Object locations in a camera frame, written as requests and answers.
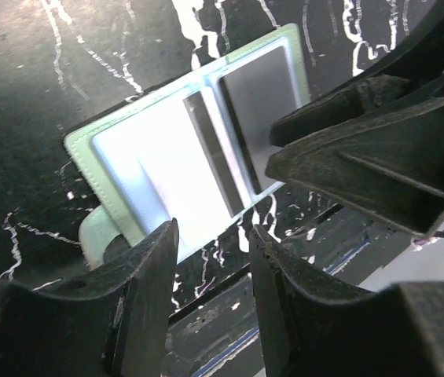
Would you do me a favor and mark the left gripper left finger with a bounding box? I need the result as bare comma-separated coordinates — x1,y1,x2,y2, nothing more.
0,219,179,376

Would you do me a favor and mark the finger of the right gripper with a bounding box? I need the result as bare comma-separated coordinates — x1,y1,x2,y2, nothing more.
269,1,444,147

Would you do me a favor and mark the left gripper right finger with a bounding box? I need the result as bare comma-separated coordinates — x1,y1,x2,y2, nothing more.
249,225,444,376

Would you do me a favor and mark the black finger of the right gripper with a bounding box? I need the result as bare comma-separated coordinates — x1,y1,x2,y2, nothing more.
266,97,444,236

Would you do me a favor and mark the white card edge-on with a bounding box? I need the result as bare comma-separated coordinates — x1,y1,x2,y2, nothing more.
133,87,248,259

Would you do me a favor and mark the green card holder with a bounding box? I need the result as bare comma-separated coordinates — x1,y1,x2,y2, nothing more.
64,24,310,269

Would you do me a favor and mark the dark grey card in holder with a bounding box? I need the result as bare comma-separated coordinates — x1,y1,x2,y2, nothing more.
218,44,300,194

